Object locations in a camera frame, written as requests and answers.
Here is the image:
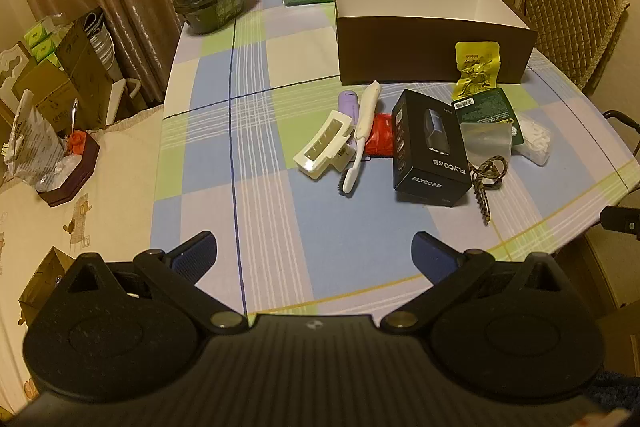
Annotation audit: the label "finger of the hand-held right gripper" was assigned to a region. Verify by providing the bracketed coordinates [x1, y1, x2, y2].
[600, 205, 640, 238]

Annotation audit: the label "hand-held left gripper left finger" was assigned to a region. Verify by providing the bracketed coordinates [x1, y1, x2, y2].
[57, 231, 249, 335]

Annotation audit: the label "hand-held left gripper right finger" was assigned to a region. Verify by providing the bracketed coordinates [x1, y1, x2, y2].
[380, 231, 573, 335]

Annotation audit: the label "black shaver box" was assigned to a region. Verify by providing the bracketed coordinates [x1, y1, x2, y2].
[391, 89, 474, 208]

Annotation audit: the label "red snack packet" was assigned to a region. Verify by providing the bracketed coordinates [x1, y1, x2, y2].
[363, 113, 399, 158]

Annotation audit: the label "white folding comb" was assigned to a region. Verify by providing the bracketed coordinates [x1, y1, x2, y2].
[339, 80, 382, 198]

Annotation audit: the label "cream hair claw clip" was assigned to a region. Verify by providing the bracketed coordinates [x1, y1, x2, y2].
[293, 110, 357, 182]

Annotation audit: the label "dark green packet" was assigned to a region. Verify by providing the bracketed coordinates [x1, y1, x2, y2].
[452, 88, 524, 148]

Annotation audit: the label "purple tube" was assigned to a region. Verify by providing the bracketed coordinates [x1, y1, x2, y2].
[338, 90, 360, 128]

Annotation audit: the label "yellow snack packet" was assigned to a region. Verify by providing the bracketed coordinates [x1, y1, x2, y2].
[453, 41, 502, 102]

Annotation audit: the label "brown cardboard box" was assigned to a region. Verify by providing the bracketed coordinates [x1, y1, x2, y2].
[332, 0, 538, 86]

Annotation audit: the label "black chair armrest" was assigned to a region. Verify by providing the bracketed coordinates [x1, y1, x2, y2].
[602, 109, 640, 158]

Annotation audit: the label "bag of white cotton swabs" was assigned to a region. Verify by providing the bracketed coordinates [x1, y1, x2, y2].
[510, 111, 554, 167]

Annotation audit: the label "clear plastic pouch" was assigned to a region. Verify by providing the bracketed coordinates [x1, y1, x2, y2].
[459, 121, 514, 164]

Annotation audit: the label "dark red octagonal box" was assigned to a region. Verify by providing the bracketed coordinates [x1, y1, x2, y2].
[36, 131, 101, 208]

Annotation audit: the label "small cardboard box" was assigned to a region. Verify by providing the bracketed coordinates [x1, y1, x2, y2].
[18, 246, 77, 329]

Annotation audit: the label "white stool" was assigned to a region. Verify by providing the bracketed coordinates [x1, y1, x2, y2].
[101, 77, 144, 128]

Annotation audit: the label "clear plastic bag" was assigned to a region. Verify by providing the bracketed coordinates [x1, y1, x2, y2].
[4, 88, 67, 186]

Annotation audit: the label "chair with quilted cover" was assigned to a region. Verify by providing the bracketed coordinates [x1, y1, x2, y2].
[515, 0, 631, 94]

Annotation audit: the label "large cardboard box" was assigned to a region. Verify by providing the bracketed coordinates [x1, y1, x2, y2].
[14, 21, 117, 134]

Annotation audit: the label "stack of white bowls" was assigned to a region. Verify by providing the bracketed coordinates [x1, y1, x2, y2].
[84, 9, 121, 78]

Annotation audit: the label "green tissue packs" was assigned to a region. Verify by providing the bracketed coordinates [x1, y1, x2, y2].
[22, 19, 67, 62]

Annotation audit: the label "braided lanyard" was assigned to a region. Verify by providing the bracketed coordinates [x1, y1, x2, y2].
[469, 156, 509, 226]

